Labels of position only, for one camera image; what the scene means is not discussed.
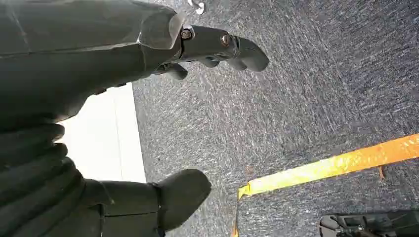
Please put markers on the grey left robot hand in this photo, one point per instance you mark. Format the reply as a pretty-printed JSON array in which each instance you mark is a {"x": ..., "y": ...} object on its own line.
[{"x": 72, "y": 49}]

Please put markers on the white panel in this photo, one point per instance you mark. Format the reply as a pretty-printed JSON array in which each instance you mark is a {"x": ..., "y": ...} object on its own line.
[{"x": 108, "y": 140}]

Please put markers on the small white curved object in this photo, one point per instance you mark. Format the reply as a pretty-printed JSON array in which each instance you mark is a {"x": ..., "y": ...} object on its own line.
[{"x": 199, "y": 7}]

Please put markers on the ribbed grey left arm sleeve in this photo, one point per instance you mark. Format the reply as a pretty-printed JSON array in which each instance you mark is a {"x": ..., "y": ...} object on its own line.
[{"x": 36, "y": 183}]

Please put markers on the yellow floor tape strip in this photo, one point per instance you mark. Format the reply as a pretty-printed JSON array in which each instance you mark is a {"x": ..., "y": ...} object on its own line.
[{"x": 327, "y": 166}]

